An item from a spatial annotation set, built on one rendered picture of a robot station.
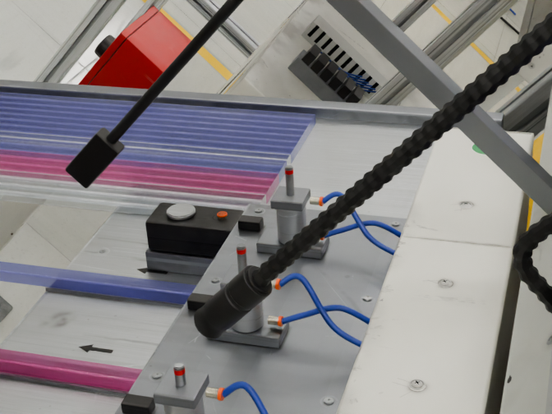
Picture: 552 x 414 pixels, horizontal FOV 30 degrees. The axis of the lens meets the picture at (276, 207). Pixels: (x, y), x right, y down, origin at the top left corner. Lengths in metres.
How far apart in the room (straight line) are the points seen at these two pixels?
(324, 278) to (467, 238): 0.10
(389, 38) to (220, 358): 0.23
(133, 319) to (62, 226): 1.58
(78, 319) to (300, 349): 0.22
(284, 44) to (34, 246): 0.70
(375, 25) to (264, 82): 1.40
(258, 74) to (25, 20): 0.94
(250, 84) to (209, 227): 1.19
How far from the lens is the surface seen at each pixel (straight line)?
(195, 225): 0.83
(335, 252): 0.76
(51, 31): 2.85
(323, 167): 1.01
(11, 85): 1.26
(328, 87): 2.13
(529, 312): 0.61
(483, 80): 0.43
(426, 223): 0.76
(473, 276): 0.70
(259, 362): 0.65
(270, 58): 2.12
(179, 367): 0.56
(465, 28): 1.84
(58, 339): 0.81
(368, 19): 0.65
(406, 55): 0.65
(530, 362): 0.56
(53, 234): 2.36
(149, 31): 1.59
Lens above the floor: 1.59
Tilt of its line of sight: 33 degrees down
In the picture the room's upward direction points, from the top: 48 degrees clockwise
